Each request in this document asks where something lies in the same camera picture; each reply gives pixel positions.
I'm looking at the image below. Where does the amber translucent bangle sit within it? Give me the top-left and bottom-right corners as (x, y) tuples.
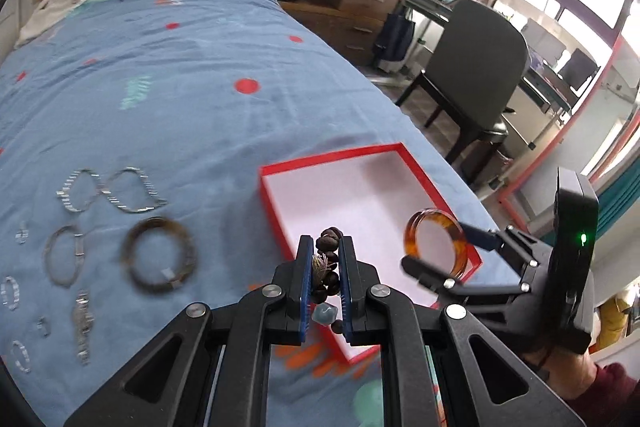
(404, 208), (468, 277)

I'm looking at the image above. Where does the dark beaded bracelet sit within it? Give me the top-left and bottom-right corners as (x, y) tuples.
(310, 225), (347, 335)

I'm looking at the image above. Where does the dark brown bangle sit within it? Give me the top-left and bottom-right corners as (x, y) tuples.
(120, 216), (198, 294)

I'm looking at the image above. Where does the thin silver bangle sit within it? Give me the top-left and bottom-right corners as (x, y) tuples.
(43, 225), (85, 288)

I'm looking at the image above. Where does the twisted silver hoop earring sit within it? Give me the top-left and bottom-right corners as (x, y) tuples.
(0, 275), (21, 311)

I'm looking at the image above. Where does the silver chain necklace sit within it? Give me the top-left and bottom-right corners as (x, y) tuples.
(54, 166), (170, 215)

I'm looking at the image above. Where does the person right hand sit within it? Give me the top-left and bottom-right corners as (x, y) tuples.
(520, 347), (598, 400)

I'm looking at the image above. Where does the red shallow box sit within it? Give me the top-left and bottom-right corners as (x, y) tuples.
(258, 142), (484, 367)

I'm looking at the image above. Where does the glass top desk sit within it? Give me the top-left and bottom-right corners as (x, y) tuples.
(389, 0), (574, 128)

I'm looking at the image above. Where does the dark grey chair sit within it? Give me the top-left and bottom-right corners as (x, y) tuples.
(395, 0), (529, 164)

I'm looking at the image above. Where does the black computer monitor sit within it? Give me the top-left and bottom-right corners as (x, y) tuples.
(558, 48), (598, 91)

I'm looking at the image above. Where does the blue patterned bedspread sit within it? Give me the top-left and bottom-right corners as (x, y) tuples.
(1, 0), (494, 426)

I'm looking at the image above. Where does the dark blue tote bag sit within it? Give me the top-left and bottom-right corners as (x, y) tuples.
(372, 8), (416, 72)

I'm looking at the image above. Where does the wooden drawer cabinet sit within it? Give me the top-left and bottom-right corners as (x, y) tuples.
(281, 0), (399, 66)

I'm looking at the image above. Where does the white garment on bed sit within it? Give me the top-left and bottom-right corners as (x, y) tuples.
(14, 0), (89, 49)

